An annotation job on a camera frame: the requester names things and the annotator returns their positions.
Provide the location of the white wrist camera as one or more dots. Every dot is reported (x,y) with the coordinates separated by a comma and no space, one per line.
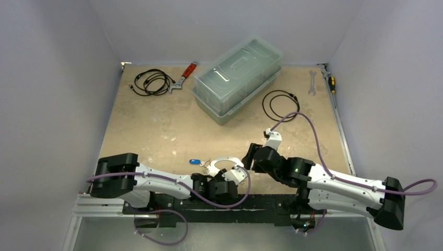
(236,174)
(273,139)

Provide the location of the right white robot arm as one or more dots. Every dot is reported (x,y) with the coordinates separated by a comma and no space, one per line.
(380,200)

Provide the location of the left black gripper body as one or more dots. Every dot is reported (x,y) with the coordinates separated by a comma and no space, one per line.
(219,178)

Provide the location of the blue key tag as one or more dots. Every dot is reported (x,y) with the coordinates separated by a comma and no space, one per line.
(195,161)

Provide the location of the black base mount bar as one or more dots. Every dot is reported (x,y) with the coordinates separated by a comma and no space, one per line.
(279,210)

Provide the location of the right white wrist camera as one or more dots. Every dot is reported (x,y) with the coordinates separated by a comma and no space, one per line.
(273,139)

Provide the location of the clear plastic storage box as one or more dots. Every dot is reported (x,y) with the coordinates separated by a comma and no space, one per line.
(232,80)

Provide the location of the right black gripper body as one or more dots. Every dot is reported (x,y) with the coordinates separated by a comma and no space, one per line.
(250,156)

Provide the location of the silver open-end spanner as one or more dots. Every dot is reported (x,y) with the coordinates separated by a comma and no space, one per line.
(312,90)

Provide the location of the yellow black screwdriver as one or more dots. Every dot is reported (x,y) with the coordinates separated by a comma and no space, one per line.
(331,83)

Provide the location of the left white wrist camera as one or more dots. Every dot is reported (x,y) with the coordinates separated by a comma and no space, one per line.
(236,174)

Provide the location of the red handled adjustable wrench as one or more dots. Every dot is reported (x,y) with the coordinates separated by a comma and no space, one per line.
(187,72)

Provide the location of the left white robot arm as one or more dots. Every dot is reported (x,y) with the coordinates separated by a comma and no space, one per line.
(122,176)

